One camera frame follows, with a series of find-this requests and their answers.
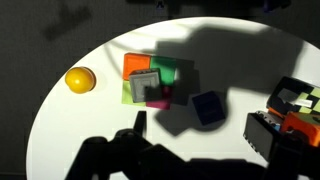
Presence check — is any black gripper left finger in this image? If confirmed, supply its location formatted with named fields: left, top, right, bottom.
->
left=133, top=111, right=147, bottom=136

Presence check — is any orange patterned cube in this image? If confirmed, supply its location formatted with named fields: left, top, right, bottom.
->
left=268, top=108, right=320, bottom=147

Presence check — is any black white triangle cube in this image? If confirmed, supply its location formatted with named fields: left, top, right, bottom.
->
left=243, top=111, right=283, bottom=161

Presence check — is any gray block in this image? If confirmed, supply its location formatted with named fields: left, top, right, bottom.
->
left=129, top=68, right=162, bottom=103

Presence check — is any four-colour square block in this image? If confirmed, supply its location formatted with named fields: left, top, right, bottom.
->
left=122, top=53, right=177, bottom=110

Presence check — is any blue block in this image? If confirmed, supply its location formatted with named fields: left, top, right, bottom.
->
left=192, top=91, right=225, bottom=125

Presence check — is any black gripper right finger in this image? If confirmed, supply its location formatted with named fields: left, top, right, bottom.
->
left=263, top=135, right=304, bottom=180

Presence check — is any yellow ball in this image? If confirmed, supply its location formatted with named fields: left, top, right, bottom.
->
left=65, top=67, right=96, bottom=94

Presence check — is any black green patterned cube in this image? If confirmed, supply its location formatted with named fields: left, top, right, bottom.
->
left=267, top=77, right=320, bottom=115

